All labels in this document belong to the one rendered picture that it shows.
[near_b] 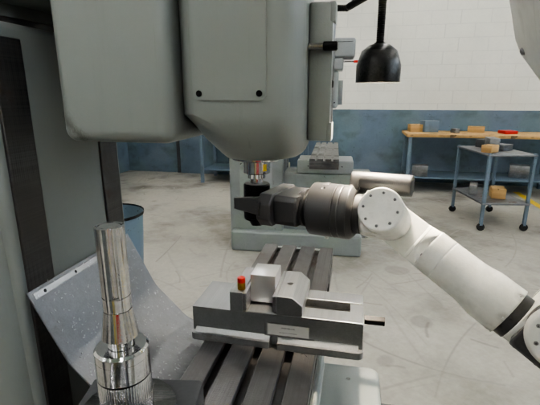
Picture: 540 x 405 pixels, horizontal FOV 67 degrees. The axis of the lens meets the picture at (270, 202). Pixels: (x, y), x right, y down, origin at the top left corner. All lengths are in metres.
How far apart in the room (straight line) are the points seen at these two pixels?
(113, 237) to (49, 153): 0.50
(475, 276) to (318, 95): 0.35
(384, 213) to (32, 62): 0.63
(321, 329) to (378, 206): 0.32
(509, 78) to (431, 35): 1.38
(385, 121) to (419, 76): 0.87
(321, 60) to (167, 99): 0.24
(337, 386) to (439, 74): 6.63
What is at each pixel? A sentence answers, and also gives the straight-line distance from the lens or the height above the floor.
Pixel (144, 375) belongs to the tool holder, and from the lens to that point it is 0.41.
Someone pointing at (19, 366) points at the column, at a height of 0.95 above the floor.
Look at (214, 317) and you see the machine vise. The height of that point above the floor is 0.97.
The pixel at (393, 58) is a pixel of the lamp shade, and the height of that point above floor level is 1.47.
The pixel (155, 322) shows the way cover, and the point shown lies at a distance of 1.00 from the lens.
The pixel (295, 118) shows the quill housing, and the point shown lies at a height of 1.38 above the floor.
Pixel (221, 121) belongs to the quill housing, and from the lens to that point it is 0.63.
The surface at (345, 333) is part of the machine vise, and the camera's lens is 0.83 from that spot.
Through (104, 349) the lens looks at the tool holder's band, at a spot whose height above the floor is 1.20.
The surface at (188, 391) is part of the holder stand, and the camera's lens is 0.47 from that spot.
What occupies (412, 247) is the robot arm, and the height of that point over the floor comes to 1.18.
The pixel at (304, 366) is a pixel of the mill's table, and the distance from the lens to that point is 0.82.
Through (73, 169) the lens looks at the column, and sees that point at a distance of 0.89.
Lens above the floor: 1.41
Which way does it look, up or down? 15 degrees down
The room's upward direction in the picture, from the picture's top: straight up
